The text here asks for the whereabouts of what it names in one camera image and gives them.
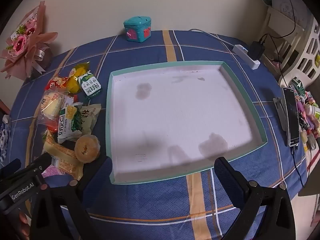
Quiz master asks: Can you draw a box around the red patterned snack packet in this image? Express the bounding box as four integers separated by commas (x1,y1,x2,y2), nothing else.
46,124,58,133

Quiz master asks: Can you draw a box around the red cartoon snack packet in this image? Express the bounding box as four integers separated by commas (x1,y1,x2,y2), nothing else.
44,76,68,92

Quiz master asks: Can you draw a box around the person's left hand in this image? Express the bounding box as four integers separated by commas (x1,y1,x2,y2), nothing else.
18,212,30,239

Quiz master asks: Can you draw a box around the black power adapter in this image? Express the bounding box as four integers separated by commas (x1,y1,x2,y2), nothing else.
247,41,265,61

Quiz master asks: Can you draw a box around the white power strip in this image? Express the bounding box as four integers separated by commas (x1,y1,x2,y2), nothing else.
233,44,260,70

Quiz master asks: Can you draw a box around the green cracker packet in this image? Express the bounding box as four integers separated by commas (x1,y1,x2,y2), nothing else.
57,102,82,144

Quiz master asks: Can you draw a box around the yellow bread packet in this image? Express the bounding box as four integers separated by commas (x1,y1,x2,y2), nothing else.
66,62,89,94

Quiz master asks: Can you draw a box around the teal toy house box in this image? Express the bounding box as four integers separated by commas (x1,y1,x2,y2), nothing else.
123,16,151,43

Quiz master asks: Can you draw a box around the clear white cake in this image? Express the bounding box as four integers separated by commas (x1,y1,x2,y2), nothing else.
37,89,74,129

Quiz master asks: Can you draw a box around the blue white tissue pack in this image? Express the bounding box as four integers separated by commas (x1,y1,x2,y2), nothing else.
0,114,11,163

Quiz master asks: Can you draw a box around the pink barcode snack packet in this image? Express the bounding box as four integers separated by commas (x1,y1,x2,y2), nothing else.
42,165,69,183

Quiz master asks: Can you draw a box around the black smartphone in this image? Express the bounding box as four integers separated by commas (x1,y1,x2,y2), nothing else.
283,87,300,147

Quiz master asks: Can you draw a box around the grey phone stand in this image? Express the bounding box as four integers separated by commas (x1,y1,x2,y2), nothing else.
273,97,287,132

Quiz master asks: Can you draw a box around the cream persimmon snack packet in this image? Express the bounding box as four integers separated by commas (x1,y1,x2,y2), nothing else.
80,104,101,135

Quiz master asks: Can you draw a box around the white power cable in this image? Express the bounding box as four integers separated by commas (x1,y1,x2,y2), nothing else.
188,28,237,48

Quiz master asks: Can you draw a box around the green white biscuit packet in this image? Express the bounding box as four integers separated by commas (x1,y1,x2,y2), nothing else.
78,70,102,98

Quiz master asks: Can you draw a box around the pink flower bouquet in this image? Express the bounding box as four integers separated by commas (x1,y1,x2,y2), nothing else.
1,1,58,81

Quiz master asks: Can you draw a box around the white shelf unit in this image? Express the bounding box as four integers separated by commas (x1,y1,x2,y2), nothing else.
260,7,319,87

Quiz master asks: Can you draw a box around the teal rimmed white tray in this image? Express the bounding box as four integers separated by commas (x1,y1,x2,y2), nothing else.
105,61,267,185

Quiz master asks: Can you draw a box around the beige wafer packet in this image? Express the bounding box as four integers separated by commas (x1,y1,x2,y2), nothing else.
43,130,84,180

